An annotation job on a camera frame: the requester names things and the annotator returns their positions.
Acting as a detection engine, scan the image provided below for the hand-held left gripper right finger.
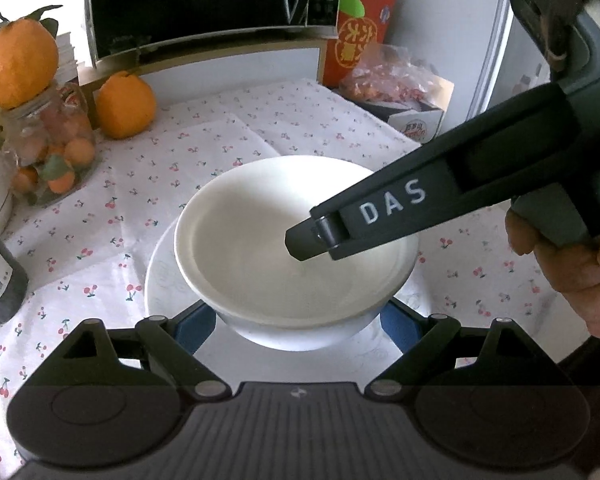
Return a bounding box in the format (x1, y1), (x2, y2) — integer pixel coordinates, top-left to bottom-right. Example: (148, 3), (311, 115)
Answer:
(366, 299), (556, 401)

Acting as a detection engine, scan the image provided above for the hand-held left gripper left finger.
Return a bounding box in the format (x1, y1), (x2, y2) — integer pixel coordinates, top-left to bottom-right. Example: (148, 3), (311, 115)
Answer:
(45, 301), (231, 401)

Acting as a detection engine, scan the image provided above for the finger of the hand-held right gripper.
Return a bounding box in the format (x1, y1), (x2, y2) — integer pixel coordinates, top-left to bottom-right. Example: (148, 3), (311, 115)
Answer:
(284, 81), (590, 262)

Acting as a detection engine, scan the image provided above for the large pale blue plate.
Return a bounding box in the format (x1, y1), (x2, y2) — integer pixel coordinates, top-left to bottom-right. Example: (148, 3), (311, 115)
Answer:
(145, 217), (433, 386)

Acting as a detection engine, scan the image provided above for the flared white bowl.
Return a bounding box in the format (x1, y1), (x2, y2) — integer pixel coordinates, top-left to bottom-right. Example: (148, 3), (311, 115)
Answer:
(174, 155), (420, 351)

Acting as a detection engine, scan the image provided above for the person's right hand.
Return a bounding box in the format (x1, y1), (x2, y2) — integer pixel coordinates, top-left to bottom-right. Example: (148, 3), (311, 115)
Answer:
(505, 207), (600, 343)

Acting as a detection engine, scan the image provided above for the black and white cardboard box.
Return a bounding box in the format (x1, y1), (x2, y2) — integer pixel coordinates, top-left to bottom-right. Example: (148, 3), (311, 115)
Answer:
(360, 77), (456, 146)

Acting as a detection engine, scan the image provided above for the grey refrigerator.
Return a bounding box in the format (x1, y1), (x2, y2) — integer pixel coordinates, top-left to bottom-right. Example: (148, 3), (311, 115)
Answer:
(472, 0), (556, 126)

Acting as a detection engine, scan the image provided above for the plastic bag of oranges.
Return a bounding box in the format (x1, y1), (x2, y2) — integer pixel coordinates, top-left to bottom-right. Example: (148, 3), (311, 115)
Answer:
(337, 42), (448, 111)

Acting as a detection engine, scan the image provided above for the cherry print tablecloth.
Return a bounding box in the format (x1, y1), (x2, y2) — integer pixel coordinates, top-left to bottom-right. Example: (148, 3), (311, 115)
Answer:
(0, 77), (596, 461)

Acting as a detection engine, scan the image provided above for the red gift bag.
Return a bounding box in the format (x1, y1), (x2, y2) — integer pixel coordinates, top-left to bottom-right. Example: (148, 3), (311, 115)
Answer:
(321, 0), (401, 91)

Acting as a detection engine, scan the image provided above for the dark glass bottle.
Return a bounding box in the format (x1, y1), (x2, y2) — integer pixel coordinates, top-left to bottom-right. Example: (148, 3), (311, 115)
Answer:
(0, 205), (30, 326)

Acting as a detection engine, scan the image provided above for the bag of small tangerines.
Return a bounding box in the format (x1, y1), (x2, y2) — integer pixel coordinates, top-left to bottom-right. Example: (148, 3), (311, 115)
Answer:
(2, 82), (103, 208)

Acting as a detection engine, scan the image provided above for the stack of white dishes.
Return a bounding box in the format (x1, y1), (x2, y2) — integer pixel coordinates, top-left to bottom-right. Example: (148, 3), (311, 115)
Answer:
(54, 32), (81, 86)

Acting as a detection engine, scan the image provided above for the black microwave oven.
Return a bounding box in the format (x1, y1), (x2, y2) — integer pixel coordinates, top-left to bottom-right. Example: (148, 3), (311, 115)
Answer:
(82, 0), (346, 73)

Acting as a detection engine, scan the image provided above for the large orange with leaves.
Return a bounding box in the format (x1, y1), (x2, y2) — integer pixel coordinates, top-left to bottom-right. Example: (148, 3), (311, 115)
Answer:
(0, 5), (63, 111)

